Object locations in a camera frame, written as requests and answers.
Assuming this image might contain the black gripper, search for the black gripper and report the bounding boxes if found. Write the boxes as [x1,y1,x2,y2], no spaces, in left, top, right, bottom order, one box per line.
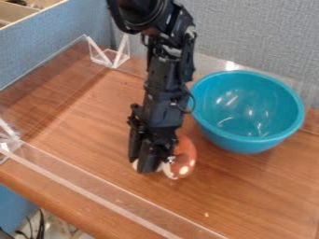
[127,91,189,174]

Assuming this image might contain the brown and white toy mushroom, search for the brown and white toy mushroom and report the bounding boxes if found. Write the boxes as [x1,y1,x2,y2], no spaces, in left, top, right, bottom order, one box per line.
[131,134,197,179]

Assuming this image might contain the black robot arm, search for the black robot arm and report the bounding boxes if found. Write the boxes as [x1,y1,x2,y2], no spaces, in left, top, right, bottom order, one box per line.
[105,0,197,173]

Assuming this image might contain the blue plastic bowl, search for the blue plastic bowl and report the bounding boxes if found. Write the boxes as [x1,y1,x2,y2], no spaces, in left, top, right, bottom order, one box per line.
[189,70,305,154]

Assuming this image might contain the clear acrylic front barrier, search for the clear acrylic front barrier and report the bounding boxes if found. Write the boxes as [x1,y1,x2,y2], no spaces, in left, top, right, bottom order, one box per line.
[2,141,228,239]

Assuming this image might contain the clear acrylic barrier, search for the clear acrylic barrier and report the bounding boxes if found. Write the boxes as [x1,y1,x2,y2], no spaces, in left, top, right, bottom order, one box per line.
[2,141,228,239]
[123,35,319,108]

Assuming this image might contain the clear acrylic back barrier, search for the clear acrylic back barrier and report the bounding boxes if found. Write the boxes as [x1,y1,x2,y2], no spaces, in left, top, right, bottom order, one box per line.
[123,35,319,108]

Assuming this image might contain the wooden shelf box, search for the wooden shelf box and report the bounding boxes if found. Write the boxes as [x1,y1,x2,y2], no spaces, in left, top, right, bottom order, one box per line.
[0,0,68,30]

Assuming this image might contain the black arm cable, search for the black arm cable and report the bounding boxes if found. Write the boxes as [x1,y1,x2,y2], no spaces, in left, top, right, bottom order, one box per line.
[173,85,197,115]

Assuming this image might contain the clear acrylic corner bracket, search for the clear acrylic corner bracket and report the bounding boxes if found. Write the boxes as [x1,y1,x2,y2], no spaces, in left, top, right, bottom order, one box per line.
[84,33,131,69]

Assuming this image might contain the clear acrylic left bracket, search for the clear acrylic left bracket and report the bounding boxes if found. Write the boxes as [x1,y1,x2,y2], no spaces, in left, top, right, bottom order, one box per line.
[0,118,21,165]

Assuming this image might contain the black cables under table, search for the black cables under table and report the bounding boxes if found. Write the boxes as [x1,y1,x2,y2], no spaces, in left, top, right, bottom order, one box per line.
[0,208,47,239]

